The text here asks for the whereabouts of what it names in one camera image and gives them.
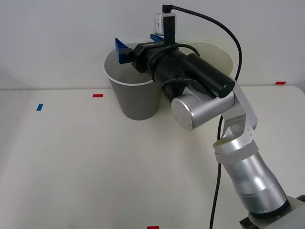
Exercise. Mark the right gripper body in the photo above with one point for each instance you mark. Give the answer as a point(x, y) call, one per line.
point(142, 56)

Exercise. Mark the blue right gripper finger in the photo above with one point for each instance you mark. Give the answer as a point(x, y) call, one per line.
point(158, 38)
point(122, 51)

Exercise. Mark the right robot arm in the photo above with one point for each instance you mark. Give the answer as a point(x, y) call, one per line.
point(250, 171)

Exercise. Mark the grey plastic waste bin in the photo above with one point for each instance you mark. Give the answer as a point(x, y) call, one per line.
point(138, 102)

